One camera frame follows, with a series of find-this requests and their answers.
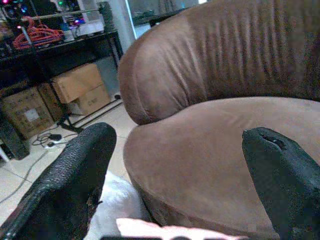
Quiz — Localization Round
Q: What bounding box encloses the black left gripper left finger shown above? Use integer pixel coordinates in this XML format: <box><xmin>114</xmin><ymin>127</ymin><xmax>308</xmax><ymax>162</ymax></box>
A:
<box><xmin>0</xmin><ymin>122</ymin><xmax>118</xmax><ymax>240</ymax></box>

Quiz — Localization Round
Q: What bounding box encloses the grey floor cable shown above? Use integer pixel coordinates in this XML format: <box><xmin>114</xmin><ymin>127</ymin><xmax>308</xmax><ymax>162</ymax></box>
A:
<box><xmin>0</xmin><ymin>149</ymin><xmax>51</xmax><ymax>205</ymax></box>

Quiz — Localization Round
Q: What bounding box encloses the small cardboard box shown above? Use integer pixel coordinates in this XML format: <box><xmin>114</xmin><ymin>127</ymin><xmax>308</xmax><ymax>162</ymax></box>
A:
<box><xmin>68</xmin><ymin>84</ymin><xmax>111</xmax><ymax>116</ymax></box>

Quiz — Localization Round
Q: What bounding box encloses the black computer tower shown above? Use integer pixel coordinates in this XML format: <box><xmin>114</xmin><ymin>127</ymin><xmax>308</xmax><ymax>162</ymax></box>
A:
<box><xmin>0</xmin><ymin>117</ymin><xmax>31</xmax><ymax>161</ymax></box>

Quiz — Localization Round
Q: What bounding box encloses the red clothes hangers bundle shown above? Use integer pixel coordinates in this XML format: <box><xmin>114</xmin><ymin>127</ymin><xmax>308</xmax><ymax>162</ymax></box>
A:
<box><xmin>12</xmin><ymin>16</ymin><xmax>65</xmax><ymax>51</ymax></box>

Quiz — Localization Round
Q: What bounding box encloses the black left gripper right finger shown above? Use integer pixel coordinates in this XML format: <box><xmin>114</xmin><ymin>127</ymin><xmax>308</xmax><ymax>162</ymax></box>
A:
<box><xmin>241</xmin><ymin>126</ymin><xmax>320</xmax><ymax>240</ymax></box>

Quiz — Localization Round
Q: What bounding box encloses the cardboard box with white label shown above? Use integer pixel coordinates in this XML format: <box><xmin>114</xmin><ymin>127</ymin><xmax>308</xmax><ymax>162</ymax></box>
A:
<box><xmin>1</xmin><ymin>87</ymin><xmax>56</xmax><ymax>140</ymax></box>

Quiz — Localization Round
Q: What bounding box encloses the black metal table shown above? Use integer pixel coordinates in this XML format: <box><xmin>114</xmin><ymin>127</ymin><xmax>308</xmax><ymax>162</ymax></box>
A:
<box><xmin>0</xmin><ymin>29</ymin><xmax>124</xmax><ymax>133</ymax></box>

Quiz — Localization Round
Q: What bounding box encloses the large cardboard box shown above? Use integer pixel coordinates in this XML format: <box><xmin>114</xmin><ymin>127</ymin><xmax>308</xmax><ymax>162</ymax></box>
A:
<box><xmin>51</xmin><ymin>62</ymin><xmax>105</xmax><ymax>104</ymax></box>

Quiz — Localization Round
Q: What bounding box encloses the brown suede sofa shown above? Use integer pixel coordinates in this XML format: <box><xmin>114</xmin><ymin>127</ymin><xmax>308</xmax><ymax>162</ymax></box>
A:
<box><xmin>117</xmin><ymin>0</ymin><xmax>320</xmax><ymax>240</ymax></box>

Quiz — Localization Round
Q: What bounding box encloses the white fluffy rug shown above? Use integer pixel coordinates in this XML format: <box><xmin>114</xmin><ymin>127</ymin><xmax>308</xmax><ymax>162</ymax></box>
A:
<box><xmin>89</xmin><ymin>172</ymin><xmax>151</xmax><ymax>240</ymax></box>

